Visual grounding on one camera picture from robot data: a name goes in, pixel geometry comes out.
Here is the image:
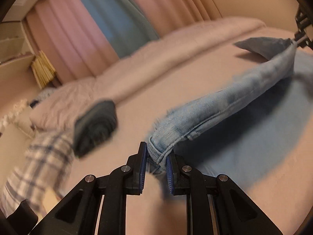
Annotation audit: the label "pink curtain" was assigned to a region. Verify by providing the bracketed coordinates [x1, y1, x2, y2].
[25, 0, 221, 83]

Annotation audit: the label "pink bed sheet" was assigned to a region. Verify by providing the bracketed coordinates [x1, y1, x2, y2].
[66, 37, 312, 234]

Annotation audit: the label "plush toy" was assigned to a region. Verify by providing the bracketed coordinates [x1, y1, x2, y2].
[0, 99, 29, 133]

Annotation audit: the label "yellow tassel bundle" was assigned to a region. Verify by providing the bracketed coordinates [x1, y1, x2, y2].
[31, 50, 56, 89]

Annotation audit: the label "pink duvet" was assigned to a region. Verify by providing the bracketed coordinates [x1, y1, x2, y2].
[30, 17, 266, 130]

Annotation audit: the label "folded dark blue garment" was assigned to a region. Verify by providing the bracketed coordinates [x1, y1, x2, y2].
[73, 100, 118, 158]

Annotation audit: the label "plaid pillow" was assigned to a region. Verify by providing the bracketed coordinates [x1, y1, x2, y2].
[1, 131, 74, 216]

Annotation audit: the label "blue grey curtain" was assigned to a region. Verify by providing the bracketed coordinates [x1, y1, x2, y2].
[81, 0, 159, 58]

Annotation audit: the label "light blue denim pants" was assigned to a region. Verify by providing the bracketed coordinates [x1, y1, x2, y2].
[146, 37, 312, 189]

